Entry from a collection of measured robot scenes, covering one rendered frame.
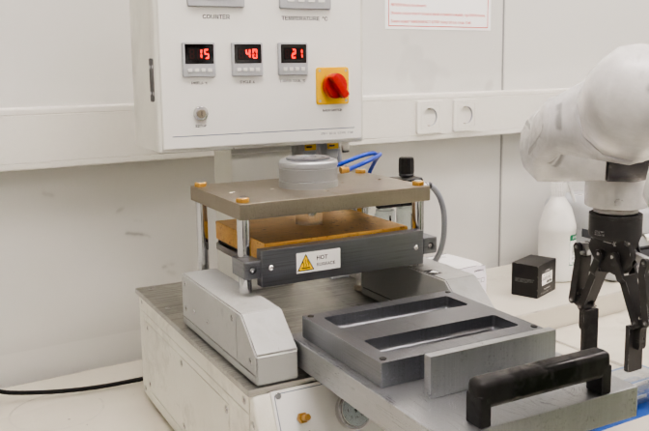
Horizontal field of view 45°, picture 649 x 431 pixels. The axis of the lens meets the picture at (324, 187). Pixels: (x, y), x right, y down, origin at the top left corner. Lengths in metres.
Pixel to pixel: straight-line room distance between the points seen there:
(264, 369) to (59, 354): 0.67
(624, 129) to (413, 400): 0.31
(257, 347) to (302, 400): 0.08
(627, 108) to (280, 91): 0.56
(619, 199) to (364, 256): 0.39
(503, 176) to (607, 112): 1.17
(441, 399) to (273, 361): 0.21
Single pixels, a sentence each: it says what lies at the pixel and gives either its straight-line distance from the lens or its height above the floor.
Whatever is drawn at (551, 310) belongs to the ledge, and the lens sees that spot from 1.63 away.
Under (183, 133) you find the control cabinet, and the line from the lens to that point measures 1.12.
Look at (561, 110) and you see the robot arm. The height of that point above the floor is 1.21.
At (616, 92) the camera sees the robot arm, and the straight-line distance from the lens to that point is 0.77.
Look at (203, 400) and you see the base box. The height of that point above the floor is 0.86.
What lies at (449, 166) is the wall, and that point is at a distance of 1.81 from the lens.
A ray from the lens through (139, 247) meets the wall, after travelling 1.47.
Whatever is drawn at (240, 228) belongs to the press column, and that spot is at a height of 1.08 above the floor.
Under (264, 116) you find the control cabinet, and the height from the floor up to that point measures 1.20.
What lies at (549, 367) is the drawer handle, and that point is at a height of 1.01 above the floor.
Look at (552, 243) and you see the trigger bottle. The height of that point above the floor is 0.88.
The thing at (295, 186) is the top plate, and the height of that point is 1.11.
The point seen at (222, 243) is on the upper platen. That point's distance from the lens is 1.09.
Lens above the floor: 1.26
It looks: 9 degrees down
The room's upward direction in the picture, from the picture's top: 1 degrees counter-clockwise
